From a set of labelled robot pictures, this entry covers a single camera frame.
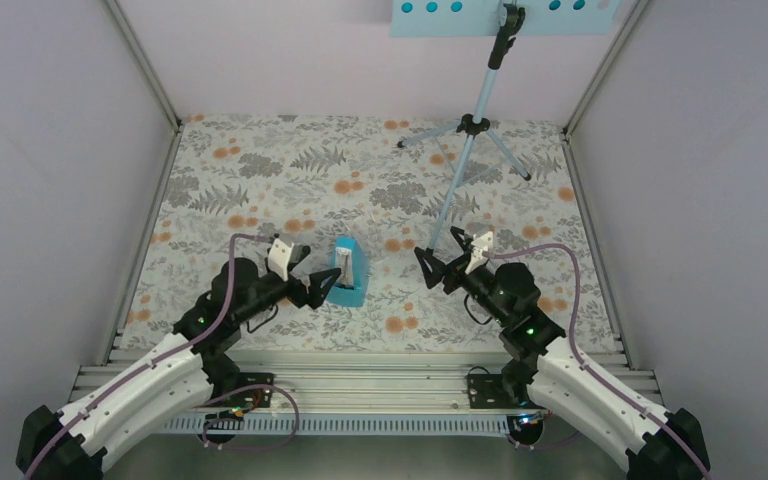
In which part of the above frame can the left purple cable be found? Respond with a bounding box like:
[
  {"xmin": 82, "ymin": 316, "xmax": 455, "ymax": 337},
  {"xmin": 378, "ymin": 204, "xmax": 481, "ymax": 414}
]
[{"xmin": 22, "ymin": 233, "xmax": 301, "ymax": 480}]

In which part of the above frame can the right aluminium frame post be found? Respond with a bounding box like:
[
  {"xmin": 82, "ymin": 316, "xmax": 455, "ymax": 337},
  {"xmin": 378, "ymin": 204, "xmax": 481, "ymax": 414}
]
[{"xmin": 563, "ymin": 0, "xmax": 650, "ymax": 138}]

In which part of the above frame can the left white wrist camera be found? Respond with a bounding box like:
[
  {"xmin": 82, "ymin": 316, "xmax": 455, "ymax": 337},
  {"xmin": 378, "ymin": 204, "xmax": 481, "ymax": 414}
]
[{"xmin": 266, "ymin": 236, "xmax": 299, "ymax": 281}]

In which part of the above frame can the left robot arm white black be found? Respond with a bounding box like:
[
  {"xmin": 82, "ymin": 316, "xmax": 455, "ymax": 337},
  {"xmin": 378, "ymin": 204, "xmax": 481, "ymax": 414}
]
[{"xmin": 16, "ymin": 238, "xmax": 342, "ymax": 479}]

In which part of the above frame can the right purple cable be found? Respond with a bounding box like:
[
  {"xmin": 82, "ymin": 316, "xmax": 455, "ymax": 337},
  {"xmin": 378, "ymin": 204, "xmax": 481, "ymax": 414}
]
[{"xmin": 483, "ymin": 242, "xmax": 713, "ymax": 480}]

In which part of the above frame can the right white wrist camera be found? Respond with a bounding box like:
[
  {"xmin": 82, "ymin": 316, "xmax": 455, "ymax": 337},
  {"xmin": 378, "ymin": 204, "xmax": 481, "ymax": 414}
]
[{"xmin": 464, "ymin": 230, "xmax": 495, "ymax": 275}]

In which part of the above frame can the aluminium mounting rail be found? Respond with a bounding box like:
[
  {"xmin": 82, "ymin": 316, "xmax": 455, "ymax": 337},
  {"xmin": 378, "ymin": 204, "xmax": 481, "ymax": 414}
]
[{"xmin": 68, "ymin": 362, "xmax": 663, "ymax": 414}]

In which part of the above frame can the light blue music stand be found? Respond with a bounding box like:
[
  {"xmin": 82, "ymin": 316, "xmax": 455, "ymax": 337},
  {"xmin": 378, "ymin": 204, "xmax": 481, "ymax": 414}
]
[{"xmin": 390, "ymin": 0, "xmax": 621, "ymax": 250}]

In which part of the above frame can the purple cable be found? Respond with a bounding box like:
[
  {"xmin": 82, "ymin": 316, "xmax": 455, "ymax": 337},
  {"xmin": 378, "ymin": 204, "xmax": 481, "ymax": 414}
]
[
  {"xmin": 22, "ymin": 233, "xmax": 301, "ymax": 480},
  {"xmin": 483, "ymin": 242, "xmax": 713, "ymax": 480}
]

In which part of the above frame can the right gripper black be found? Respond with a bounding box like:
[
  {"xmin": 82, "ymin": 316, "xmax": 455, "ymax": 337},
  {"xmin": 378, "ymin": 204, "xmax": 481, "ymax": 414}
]
[{"xmin": 415, "ymin": 247, "xmax": 509, "ymax": 326}]

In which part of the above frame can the aluminium frame post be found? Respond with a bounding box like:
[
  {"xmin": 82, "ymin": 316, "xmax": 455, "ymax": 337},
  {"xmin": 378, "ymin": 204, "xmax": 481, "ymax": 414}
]
[
  {"xmin": 563, "ymin": 0, "xmax": 650, "ymax": 138},
  {"xmin": 102, "ymin": 0, "xmax": 182, "ymax": 133}
]

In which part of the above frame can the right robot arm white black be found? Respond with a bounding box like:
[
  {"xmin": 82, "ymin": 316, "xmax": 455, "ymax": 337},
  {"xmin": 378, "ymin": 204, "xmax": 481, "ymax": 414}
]
[{"xmin": 414, "ymin": 227, "xmax": 711, "ymax": 479}]

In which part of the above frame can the floral patterned table mat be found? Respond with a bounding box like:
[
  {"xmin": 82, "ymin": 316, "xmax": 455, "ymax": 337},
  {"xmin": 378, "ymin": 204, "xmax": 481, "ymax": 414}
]
[{"xmin": 120, "ymin": 115, "xmax": 618, "ymax": 354}]

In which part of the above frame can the blue metronome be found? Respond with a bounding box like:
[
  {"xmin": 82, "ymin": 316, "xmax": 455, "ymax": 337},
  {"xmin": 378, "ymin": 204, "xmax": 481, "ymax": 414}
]
[{"xmin": 327, "ymin": 236, "xmax": 370, "ymax": 308}]

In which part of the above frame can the left aluminium frame post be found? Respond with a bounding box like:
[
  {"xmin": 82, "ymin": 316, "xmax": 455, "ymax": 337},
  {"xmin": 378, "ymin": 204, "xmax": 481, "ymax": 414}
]
[{"xmin": 102, "ymin": 0, "xmax": 182, "ymax": 133}]

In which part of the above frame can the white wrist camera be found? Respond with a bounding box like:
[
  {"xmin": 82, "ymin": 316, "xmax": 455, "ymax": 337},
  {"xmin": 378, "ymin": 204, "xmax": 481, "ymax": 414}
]
[
  {"xmin": 464, "ymin": 230, "xmax": 495, "ymax": 275},
  {"xmin": 266, "ymin": 236, "xmax": 299, "ymax": 281}
]

